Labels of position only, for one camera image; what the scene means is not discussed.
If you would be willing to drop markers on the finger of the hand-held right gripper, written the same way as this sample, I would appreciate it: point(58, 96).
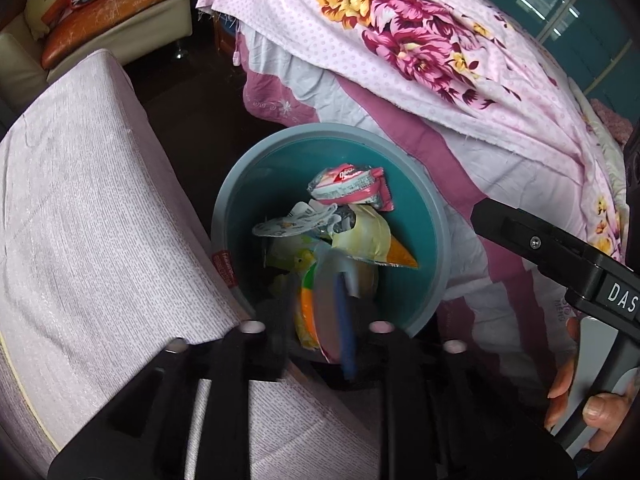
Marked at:
point(530, 245)

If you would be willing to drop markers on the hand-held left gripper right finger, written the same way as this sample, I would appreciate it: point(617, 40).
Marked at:
point(347, 330)

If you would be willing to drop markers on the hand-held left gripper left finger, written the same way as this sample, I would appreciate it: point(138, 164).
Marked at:
point(280, 330)

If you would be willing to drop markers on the falling colourful wrapper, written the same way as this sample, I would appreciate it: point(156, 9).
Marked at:
point(325, 310)

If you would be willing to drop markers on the orange snack wrapper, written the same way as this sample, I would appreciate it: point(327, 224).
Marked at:
point(305, 310)

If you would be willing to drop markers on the yellow green packet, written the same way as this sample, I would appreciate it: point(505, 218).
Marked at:
point(295, 260)

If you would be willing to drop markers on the cream and orange snack bag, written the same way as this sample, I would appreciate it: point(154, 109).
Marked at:
point(370, 235)

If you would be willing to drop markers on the white printed foil lid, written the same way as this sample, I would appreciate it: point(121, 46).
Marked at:
point(295, 220)

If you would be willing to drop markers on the pink snack wrapper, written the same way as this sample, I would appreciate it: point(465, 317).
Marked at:
point(345, 187)

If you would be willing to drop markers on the teal plastic bin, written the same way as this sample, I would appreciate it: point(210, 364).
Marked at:
point(260, 170)

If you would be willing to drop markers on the person's right hand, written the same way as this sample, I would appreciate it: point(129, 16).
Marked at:
point(610, 415)

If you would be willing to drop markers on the pink and white quilt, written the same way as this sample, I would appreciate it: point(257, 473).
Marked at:
point(465, 170)

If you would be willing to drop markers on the pink fleece cloth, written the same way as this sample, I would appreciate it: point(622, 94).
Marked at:
point(610, 120)

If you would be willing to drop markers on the pink floral quilt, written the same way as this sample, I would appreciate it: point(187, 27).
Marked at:
point(425, 50)

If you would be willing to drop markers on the teal glass door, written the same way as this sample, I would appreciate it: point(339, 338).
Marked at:
point(550, 10)

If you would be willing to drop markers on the cream leather sofa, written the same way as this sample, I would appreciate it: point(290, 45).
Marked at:
point(125, 30)

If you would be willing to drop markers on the orange seat cushion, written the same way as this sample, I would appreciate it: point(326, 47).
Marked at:
point(115, 5)

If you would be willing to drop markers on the yellow printed pillow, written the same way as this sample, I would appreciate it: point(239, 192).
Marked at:
point(40, 0)

